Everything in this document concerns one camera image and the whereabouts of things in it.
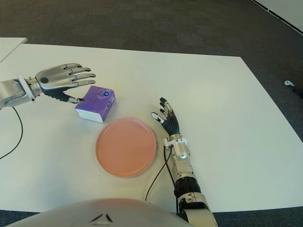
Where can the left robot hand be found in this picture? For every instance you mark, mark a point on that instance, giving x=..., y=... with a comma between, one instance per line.
x=56, y=76

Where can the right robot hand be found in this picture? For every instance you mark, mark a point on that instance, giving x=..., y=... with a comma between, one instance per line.
x=171, y=124

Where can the purple tissue paper pack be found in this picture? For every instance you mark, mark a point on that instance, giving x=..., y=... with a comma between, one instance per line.
x=94, y=101

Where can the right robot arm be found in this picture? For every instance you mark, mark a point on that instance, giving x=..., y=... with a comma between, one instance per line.
x=184, y=165

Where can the pink round plate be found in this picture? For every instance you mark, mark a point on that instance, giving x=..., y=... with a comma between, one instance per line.
x=125, y=146

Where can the white neighbouring table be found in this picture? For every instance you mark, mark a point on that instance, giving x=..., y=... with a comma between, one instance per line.
x=8, y=46

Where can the silver robot torso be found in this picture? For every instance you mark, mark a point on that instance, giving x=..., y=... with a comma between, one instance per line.
x=99, y=212

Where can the white handheld controller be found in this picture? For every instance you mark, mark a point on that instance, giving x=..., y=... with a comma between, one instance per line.
x=289, y=83

